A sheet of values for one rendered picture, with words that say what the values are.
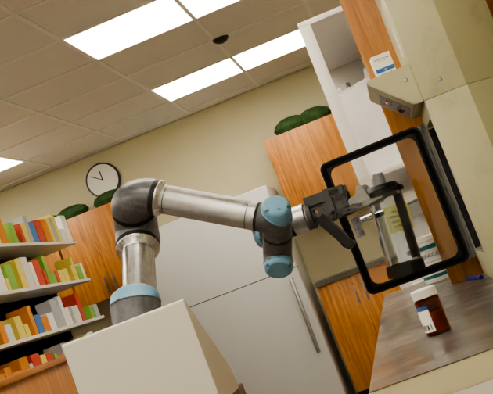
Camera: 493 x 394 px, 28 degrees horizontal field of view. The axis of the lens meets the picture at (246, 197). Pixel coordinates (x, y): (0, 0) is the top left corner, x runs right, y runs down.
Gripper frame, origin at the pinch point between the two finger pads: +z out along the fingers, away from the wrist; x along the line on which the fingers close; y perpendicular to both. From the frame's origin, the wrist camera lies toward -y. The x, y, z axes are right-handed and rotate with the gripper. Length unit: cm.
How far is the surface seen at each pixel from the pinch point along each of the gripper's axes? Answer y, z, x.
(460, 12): 38, 34, -1
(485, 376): -29, 19, -115
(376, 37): 45, 10, 28
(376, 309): -70, -90, 481
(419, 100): 20.0, 17.4, -9.3
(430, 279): -28, -1, 58
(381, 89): 25.7, 9.8, -10.1
